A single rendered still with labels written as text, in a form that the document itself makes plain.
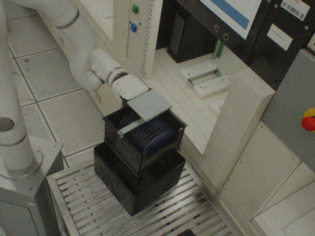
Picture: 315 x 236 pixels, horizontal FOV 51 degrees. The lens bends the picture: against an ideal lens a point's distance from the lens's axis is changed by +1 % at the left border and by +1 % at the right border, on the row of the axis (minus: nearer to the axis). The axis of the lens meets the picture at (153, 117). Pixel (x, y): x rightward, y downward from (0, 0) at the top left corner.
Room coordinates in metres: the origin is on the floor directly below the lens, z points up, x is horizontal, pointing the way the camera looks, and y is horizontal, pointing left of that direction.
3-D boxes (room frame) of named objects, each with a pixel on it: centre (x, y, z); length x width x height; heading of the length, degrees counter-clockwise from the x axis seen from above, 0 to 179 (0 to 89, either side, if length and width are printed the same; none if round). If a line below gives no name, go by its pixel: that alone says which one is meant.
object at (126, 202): (0.76, 0.03, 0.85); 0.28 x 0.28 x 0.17; 48
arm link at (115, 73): (0.87, 0.15, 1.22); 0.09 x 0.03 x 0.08; 139
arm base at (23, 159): (0.74, 0.54, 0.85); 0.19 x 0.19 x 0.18
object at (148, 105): (0.76, 0.03, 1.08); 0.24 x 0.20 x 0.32; 139
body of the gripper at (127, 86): (0.83, 0.10, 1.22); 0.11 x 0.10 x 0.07; 49
